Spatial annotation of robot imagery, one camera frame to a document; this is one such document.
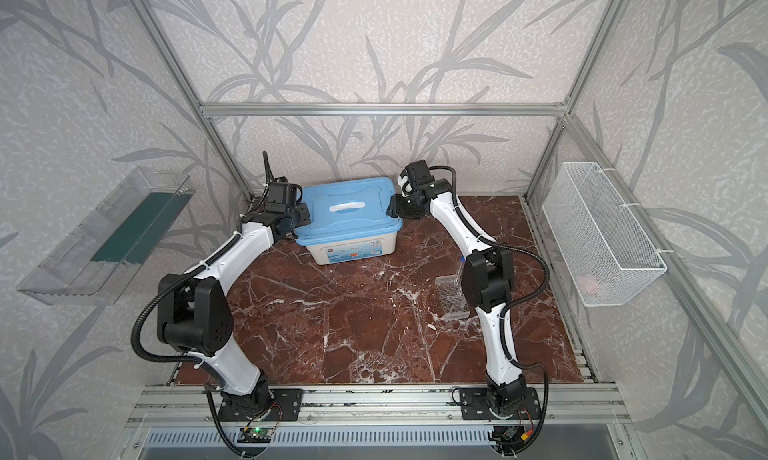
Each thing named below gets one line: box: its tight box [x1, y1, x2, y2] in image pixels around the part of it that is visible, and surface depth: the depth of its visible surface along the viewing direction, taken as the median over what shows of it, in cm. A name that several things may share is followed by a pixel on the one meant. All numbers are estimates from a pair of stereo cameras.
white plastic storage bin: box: [305, 232, 397, 265], surface depth 98 cm
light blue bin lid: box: [294, 177, 403, 246], surface depth 95 cm
